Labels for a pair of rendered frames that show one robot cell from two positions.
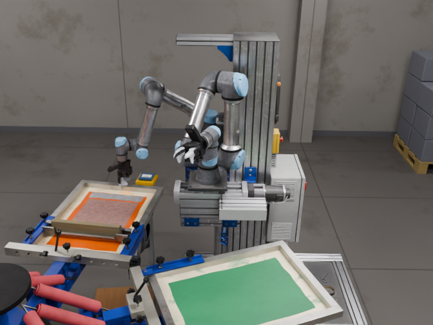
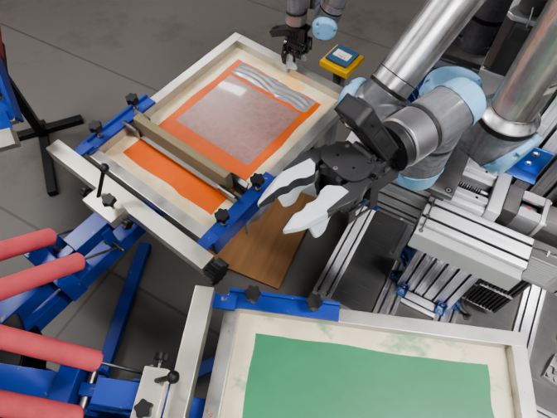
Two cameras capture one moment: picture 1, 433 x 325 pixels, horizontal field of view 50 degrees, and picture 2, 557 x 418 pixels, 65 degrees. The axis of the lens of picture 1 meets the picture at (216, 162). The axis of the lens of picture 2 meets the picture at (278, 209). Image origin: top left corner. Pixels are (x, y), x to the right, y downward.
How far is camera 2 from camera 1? 1.62 m
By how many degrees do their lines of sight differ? 38
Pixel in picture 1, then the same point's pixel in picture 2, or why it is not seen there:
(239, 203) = (466, 233)
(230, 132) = (525, 88)
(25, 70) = not seen: outside the picture
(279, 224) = (540, 262)
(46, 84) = not seen: outside the picture
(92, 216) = (215, 117)
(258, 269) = (437, 383)
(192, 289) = (289, 371)
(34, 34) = not seen: outside the picture
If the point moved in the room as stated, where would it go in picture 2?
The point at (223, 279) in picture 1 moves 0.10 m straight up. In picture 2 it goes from (357, 375) to (364, 366)
